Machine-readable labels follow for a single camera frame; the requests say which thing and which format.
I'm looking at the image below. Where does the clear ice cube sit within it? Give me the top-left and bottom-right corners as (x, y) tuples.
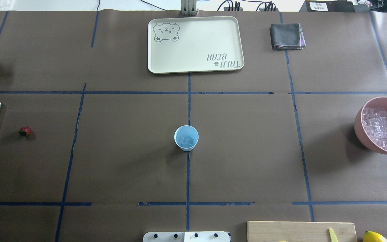
(178, 136), (187, 145)
(186, 137), (195, 147)

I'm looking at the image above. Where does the red strawberry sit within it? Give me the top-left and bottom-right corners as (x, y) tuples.
(19, 126), (31, 137)

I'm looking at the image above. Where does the light blue plastic cup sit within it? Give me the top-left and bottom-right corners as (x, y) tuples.
(174, 125), (199, 152)

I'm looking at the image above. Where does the pink bowl of ice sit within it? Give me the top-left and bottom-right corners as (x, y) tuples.
(354, 97), (387, 154)

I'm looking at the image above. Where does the cream bear serving tray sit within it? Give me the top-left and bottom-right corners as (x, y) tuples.
(147, 16), (245, 74)

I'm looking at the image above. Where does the grey folded cloth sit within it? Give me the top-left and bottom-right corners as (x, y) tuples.
(270, 23), (307, 50)

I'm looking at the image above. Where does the wooden cutting board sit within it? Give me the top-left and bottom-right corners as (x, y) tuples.
(246, 221), (357, 242)

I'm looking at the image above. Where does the yellow plastic knife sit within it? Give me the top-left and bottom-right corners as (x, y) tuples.
(328, 228), (338, 242)

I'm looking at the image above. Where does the black box with label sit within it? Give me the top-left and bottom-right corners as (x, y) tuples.
(299, 0), (356, 12)

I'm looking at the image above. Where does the whole lemon right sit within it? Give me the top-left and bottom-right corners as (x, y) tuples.
(362, 230), (387, 242)

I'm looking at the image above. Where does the aluminium frame post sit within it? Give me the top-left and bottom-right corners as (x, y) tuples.
(181, 0), (198, 16)

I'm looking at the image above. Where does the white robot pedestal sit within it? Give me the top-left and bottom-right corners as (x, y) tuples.
(142, 231), (231, 242)

